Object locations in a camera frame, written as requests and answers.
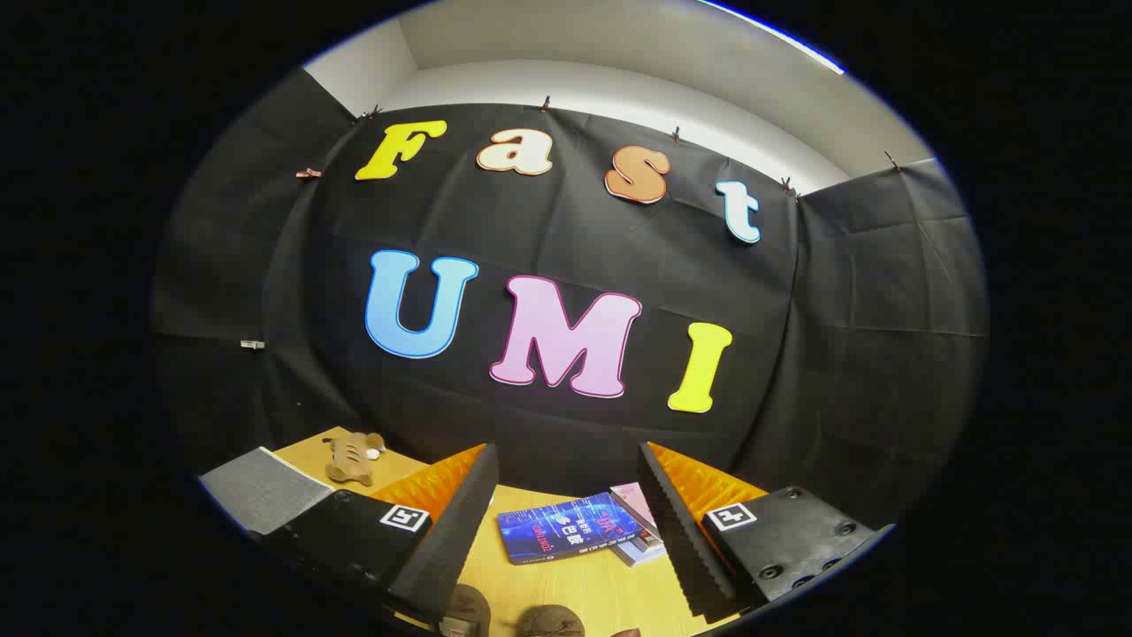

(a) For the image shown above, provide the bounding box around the brown fuzzy shoe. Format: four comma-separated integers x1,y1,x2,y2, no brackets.
440,584,492,637
517,604,585,637

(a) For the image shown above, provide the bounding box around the brown striped plush toy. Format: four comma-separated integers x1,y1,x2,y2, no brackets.
322,431,387,487

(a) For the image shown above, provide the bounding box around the light blue book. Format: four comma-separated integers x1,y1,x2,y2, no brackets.
616,533,667,567

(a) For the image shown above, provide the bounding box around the grey fabric storage box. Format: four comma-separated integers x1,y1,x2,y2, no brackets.
199,447,335,536

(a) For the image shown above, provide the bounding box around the dark blue book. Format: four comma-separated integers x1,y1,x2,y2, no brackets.
496,494,655,565

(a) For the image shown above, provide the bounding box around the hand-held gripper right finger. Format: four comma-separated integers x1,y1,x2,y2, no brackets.
638,441,894,623

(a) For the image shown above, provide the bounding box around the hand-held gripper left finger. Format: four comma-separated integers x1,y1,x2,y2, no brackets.
262,443,500,623

